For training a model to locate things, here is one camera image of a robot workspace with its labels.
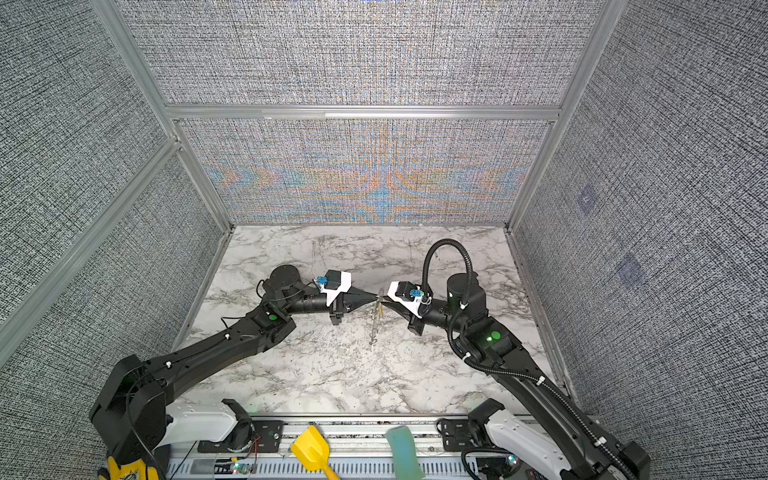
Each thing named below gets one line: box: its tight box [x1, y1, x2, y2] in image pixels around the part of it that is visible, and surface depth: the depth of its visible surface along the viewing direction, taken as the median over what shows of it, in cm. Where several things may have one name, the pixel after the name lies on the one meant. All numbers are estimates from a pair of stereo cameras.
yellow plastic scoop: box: [291, 426, 341, 480], surface depth 73 cm
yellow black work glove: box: [107, 456, 159, 480], surface depth 69 cm
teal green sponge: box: [386, 425, 426, 480], surface depth 72 cm
